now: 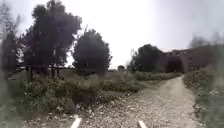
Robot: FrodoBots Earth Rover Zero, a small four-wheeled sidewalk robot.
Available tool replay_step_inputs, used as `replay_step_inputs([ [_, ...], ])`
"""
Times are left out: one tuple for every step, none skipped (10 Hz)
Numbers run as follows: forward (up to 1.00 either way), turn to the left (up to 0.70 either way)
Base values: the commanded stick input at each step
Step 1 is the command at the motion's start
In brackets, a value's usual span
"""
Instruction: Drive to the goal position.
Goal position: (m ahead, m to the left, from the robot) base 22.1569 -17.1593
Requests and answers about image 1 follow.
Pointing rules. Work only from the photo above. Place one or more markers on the tall dark tree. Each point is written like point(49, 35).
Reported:
point(51, 36)

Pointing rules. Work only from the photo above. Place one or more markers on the reddish building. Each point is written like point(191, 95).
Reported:
point(190, 58)

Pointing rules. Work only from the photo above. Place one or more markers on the robot's own part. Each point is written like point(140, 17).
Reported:
point(142, 124)
point(76, 122)

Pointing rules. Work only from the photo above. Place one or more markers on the dark tree clump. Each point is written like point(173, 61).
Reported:
point(146, 59)

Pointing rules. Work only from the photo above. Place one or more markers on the grey gravel path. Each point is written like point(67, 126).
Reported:
point(166, 103)

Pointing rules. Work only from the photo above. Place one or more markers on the round dark tree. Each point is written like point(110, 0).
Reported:
point(91, 51)

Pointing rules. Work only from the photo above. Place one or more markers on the weedy grass verge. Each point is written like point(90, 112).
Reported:
point(63, 91)

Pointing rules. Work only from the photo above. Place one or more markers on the overgrown grass bank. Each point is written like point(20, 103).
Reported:
point(208, 93)

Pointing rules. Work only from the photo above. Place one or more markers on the low long wall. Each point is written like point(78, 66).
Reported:
point(66, 70)

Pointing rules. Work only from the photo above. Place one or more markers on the thin dark tree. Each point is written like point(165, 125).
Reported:
point(8, 50)

